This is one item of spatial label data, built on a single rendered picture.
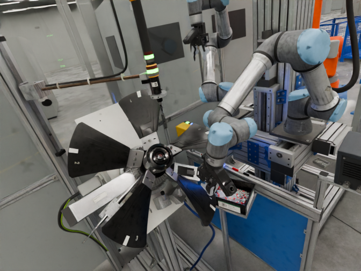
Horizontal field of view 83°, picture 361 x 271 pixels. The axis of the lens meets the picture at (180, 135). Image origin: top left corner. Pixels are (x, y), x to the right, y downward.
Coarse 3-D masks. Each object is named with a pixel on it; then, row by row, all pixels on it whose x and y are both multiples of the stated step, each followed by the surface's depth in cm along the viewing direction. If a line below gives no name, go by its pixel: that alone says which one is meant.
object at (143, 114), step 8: (128, 96) 101; (136, 96) 101; (144, 96) 100; (120, 104) 101; (128, 104) 101; (136, 104) 100; (144, 104) 99; (152, 104) 98; (128, 112) 100; (136, 112) 99; (144, 112) 98; (152, 112) 97; (136, 120) 99; (144, 120) 97; (152, 120) 96; (136, 128) 98; (144, 128) 97; (152, 128) 95; (144, 136) 96
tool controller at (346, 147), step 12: (348, 132) 73; (348, 144) 70; (360, 144) 68; (348, 156) 68; (360, 156) 66; (336, 168) 75; (348, 168) 71; (360, 168) 68; (336, 180) 79; (348, 180) 75; (360, 180) 71; (360, 192) 72
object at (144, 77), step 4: (140, 76) 81; (144, 76) 81; (144, 80) 81; (148, 80) 81; (148, 84) 82; (148, 88) 83; (152, 88) 84; (148, 92) 84; (152, 92) 84; (164, 92) 84; (152, 96) 82; (156, 96) 82; (160, 96) 82
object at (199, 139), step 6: (192, 126) 114; (198, 126) 114; (186, 132) 110; (192, 132) 110; (198, 132) 109; (204, 132) 110; (180, 138) 106; (186, 138) 105; (192, 138) 104; (198, 138) 104; (204, 138) 105; (174, 144) 101; (180, 144) 100; (186, 144) 100; (192, 144) 100; (198, 144) 101; (204, 144) 101
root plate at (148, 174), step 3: (147, 171) 86; (147, 174) 87; (150, 174) 89; (144, 177) 85; (150, 177) 90; (153, 177) 92; (144, 180) 84; (147, 180) 87; (153, 180) 92; (144, 183) 85; (147, 183) 87; (150, 183) 90; (153, 183) 92; (147, 186) 88; (150, 186) 90
